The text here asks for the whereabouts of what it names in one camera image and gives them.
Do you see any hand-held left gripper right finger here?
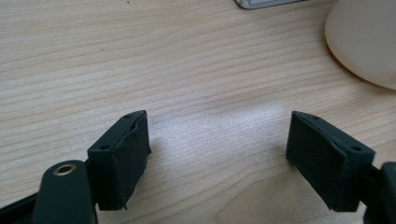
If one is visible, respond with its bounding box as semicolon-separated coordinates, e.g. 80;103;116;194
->
285;110;376;213

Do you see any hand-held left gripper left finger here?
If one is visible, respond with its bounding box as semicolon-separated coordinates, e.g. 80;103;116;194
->
87;109;152;211

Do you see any cream ceramic cup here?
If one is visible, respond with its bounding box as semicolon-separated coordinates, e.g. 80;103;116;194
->
324;0;396;91

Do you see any grey flat object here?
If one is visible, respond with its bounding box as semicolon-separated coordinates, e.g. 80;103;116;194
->
233;0;309;10

